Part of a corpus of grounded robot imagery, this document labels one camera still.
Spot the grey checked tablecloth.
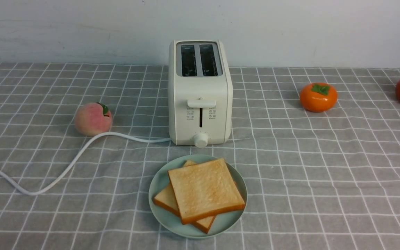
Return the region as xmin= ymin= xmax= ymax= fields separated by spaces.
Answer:
xmin=0 ymin=62 xmax=400 ymax=250

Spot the white two-slot toaster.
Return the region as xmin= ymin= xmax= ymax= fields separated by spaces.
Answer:
xmin=168 ymin=41 xmax=233 ymax=148

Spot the pink peach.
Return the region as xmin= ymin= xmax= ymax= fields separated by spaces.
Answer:
xmin=74 ymin=102 xmax=113 ymax=137

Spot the white power cable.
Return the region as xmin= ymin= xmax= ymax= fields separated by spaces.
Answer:
xmin=0 ymin=132 xmax=171 ymax=196

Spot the orange persimmon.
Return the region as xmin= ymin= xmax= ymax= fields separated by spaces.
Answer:
xmin=299 ymin=83 xmax=338 ymax=113

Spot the toast slice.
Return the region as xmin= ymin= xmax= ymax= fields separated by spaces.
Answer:
xmin=152 ymin=160 xmax=237 ymax=234
xmin=167 ymin=158 xmax=246 ymax=225

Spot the light green round plate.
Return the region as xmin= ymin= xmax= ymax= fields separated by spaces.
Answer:
xmin=149 ymin=155 xmax=247 ymax=239

